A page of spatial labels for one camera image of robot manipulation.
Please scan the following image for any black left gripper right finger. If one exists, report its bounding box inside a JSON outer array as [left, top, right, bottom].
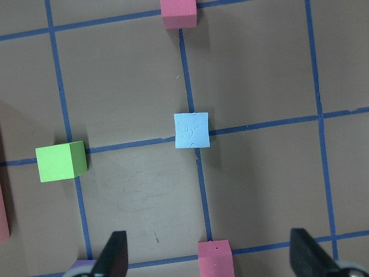
[[289, 228, 341, 277]]

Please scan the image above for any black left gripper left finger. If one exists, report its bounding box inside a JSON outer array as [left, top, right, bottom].
[[90, 231, 129, 277]]

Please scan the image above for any light blue foam block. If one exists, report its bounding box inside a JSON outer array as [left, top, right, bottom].
[[174, 113, 210, 149]]

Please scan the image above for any purple foam block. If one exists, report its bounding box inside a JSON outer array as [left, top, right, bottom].
[[69, 260, 96, 274]]

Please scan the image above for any pink foam block near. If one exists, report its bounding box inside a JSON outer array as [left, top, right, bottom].
[[198, 240, 235, 277]]

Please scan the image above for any pink foam block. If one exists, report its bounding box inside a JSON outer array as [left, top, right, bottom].
[[198, 240, 235, 277], [160, 0, 197, 29]]

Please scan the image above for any pink plastic tray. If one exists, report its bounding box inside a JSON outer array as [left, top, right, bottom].
[[0, 126, 11, 245]]

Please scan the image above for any green foam block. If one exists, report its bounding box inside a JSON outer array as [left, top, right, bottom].
[[35, 141, 88, 182]]

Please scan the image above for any pink foam block far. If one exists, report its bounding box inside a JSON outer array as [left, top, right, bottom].
[[160, 0, 197, 29]]

